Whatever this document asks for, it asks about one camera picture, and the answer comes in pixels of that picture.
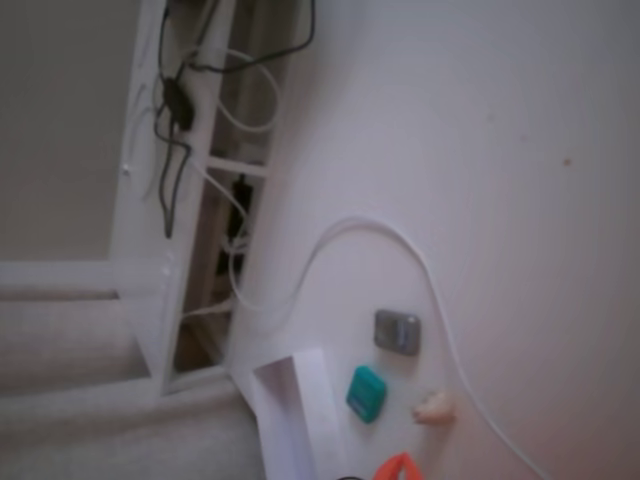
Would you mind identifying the long white cable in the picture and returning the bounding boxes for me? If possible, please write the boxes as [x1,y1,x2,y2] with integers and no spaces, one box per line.
[232,215,549,480]

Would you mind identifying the green cube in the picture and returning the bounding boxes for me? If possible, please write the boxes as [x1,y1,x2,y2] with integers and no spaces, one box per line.
[345,365,389,425]

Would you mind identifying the looped white cable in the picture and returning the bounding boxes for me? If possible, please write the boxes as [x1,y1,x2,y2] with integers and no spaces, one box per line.
[189,47,281,134]

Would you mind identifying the white cardboard box bin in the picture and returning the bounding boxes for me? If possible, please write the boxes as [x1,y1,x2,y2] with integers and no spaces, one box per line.
[251,348,349,480]

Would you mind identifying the beige animal figurine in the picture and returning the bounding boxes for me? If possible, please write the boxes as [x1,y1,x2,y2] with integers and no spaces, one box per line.
[412,390,457,426]

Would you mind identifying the gray metal tin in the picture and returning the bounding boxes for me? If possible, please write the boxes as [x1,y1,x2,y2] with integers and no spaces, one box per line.
[373,309,422,357]

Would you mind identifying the white metal frame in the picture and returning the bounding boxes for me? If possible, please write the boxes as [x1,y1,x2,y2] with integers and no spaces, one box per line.
[0,0,296,399]

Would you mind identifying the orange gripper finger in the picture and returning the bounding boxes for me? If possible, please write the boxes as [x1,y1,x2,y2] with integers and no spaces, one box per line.
[399,452,427,480]
[374,452,407,480]

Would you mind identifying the black cable with inline box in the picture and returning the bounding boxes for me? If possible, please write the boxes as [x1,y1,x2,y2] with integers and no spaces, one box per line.
[154,0,317,239]

